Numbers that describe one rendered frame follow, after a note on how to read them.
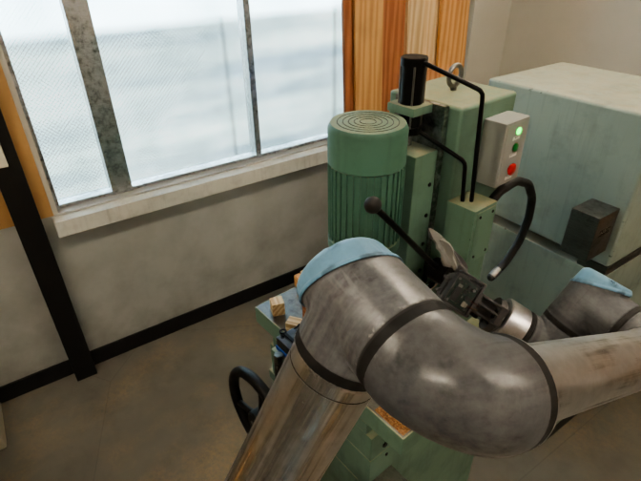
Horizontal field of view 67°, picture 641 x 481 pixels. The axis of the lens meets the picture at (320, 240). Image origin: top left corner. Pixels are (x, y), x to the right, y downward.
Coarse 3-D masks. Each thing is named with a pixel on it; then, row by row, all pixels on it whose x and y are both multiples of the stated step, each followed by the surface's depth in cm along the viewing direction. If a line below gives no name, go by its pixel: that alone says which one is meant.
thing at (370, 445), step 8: (472, 320) 154; (480, 328) 150; (272, 344) 146; (352, 432) 124; (360, 432) 121; (368, 432) 119; (352, 440) 125; (360, 440) 122; (368, 440) 119; (376, 440) 119; (360, 448) 124; (368, 448) 120; (376, 448) 121; (384, 448) 124; (368, 456) 122; (376, 456) 123
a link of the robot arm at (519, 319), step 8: (512, 304) 90; (520, 304) 91; (512, 312) 88; (520, 312) 89; (528, 312) 90; (504, 320) 89; (512, 320) 88; (520, 320) 88; (528, 320) 89; (496, 328) 90; (504, 328) 88; (512, 328) 88; (520, 328) 88; (520, 336) 88
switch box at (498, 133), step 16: (512, 112) 116; (496, 128) 110; (512, 128) 110; (496, 144) 112; (512, 144) 113; (480, 160) 117; (496, 160) 113; (512, 160) 116; (480, 176) 118; (496, 176) 115; (512, 176) 119
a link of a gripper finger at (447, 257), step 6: (432, 234) 94; (438, 234) 94; (438, 240) 94; (444, 240) 92; (438, 246) 94; (444, 246) 93; (450, 246) 90; (444, 252) 94; (450, 252) 91; (444, 258) 94; (450, 258) 92; (444, 264) 94; (450, 264) 94; (456, 264) 92
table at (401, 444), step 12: (288, 300) 148; (264, 312) 143; (288, 312) 143; (300, 312) 143; (264, 324) 144; (276, 324) 138; (276, 336) 141; (372, 408) 113; (372, 420) 114; (384, 420) 110; (384, 432) 111; (396, 432) 108; (408, 432) 107; (396, 444) 109; (408, 444) 109
